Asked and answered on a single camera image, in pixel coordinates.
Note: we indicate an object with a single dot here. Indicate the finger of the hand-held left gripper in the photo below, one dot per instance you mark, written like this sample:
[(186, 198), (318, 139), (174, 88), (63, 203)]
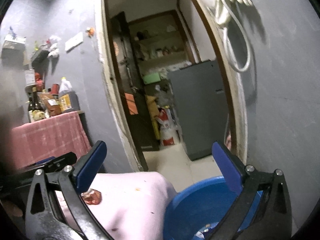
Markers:
[(43, 160), (63, 161)]

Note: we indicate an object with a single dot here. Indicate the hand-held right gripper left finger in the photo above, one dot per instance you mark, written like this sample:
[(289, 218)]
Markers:
[(88, 170)]

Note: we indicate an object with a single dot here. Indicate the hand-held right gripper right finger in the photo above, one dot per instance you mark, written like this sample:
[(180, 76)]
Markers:
[(227, 167)]

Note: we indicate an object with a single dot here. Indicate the red snack wrapper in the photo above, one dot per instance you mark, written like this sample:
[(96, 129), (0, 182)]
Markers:
[(93, 197)]

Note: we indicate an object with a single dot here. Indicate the blue plastic bucket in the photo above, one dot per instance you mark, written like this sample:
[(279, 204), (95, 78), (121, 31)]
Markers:
[(200, 205)]

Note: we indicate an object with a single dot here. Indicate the person's left hand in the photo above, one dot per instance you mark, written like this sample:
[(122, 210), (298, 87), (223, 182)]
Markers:
[(11, 208)]

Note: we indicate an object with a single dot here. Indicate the pink checked cloth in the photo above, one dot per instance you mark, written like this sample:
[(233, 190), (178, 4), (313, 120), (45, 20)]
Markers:
[(50, 135)]

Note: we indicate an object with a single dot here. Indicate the pink floral tablecloth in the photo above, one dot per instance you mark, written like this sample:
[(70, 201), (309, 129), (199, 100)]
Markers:
[(130, 205)]

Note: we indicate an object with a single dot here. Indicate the dark glass bottle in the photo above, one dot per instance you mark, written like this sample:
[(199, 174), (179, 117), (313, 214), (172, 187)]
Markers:
[(38, 105)]

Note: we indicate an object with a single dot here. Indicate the dark wooden door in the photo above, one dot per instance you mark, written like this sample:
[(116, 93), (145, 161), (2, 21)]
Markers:
[(130, 130)]

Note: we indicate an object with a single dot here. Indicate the grey refrigerator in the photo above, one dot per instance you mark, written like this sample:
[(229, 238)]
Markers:
[(200, 110)]

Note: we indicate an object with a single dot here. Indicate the large cooking oil jug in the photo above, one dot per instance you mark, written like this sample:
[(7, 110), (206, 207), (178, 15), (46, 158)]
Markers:
[(67, 97)]

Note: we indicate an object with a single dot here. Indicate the red cup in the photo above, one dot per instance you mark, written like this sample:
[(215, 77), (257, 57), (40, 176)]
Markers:
[(55, 88)]

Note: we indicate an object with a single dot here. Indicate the white and red sack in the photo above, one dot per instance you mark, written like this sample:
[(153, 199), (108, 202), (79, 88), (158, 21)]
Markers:
[(165, 127)]

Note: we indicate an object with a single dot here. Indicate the orange red plastic bag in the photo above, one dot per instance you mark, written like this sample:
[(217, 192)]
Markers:
[(38, 80)]

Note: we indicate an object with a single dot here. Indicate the perforated metal utensil holder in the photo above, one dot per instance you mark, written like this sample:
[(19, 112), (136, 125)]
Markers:
[(30, 77)]

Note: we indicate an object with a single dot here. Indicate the yellow bag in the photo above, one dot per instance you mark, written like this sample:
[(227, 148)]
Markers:
[(152, 105)]

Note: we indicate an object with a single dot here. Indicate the green box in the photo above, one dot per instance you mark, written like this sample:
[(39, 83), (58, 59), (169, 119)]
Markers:
[(151, 78)]

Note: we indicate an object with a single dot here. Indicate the white crumpled plastic bag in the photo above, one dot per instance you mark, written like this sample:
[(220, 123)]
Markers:
[(53, 47)]

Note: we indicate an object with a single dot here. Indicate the orange plug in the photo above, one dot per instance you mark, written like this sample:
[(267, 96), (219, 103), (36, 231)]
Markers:
[(90, 31)]

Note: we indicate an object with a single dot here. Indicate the wooden shelf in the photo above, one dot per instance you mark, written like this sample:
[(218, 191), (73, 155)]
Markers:
[(162, 42)]

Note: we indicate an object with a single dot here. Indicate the wooden door frame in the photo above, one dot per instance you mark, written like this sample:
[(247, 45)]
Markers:
[(110, 80)]

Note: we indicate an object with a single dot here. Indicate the white wall switch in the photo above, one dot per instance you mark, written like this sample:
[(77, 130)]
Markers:
[(69, 44)]

